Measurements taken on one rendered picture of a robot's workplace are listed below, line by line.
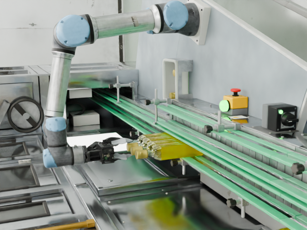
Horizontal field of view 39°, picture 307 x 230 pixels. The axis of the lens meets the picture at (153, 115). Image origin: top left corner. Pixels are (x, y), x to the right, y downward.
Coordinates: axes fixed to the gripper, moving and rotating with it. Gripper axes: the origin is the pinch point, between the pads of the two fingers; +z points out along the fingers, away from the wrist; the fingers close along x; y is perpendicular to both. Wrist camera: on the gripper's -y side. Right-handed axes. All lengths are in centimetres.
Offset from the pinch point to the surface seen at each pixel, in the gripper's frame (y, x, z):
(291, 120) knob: 59, 20, 35
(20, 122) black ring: -103, -6, -37
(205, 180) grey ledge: 16.8, -12.9, 27.2
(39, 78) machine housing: -104, 19, -23
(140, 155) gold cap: 13.2, 0.1, 0.3
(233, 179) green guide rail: 43.0, -3.3, 24.3
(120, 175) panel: -2.7, -12.6, -3.6
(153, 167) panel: -6.4, -12.7, 12.9
